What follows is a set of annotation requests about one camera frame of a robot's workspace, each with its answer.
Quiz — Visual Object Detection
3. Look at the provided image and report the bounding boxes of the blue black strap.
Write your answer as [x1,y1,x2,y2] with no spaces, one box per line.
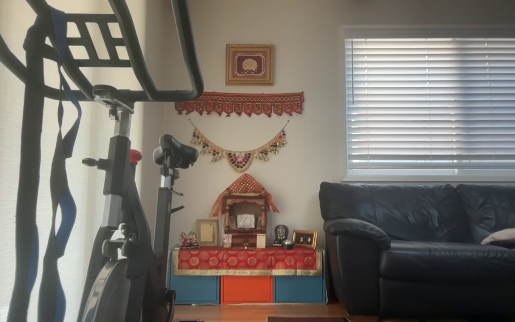
[38,7,83,322]
[7,18,46,322]

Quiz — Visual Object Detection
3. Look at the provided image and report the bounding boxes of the dark idol plaque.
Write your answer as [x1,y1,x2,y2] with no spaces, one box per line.
[273,225,289,246]

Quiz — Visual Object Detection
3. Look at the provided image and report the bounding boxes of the white window blind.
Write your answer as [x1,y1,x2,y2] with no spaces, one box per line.
[342,26,515,182]

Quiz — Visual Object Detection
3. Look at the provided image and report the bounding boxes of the gold framed wall picture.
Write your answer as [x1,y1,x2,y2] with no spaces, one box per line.
[225,43,275,86]

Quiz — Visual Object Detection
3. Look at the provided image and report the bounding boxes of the pale picture frame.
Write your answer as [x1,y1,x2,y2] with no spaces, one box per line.
[195,218,220,247]

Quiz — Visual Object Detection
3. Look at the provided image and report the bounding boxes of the sheer white curtain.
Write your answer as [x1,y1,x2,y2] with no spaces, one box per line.
[0,0,146,322]

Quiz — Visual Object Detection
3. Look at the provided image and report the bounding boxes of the blue and orange cabinet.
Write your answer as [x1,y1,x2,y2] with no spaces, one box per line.
[167,250,327,305]

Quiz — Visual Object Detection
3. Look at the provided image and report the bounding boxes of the beaded garland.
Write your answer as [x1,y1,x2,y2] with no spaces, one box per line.
[188,119,290,174]

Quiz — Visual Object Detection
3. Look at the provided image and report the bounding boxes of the wooden shrine with canopy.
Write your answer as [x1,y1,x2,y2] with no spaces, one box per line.
[209,174,280,249]

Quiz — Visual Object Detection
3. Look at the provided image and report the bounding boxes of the small gold picture frame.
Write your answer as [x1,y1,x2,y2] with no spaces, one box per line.
[292,229,318,250]

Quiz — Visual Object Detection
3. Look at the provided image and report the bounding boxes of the red gold patterned cloth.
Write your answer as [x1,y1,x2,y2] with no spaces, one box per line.
[172,247,323,276]

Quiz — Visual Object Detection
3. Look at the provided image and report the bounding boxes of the small figurines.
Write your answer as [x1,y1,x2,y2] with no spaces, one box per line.
[178,231,201,249]

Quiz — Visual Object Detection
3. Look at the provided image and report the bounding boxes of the red embroidered wall hanging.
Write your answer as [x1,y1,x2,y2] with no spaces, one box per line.
[175,91,305,118]

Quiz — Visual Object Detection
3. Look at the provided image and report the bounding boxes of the black exercise bike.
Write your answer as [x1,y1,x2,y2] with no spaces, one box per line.
[0,0,204,322]

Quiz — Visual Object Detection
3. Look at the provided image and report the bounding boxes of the black leather sofa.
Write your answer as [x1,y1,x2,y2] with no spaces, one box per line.
[319,181,515,320]

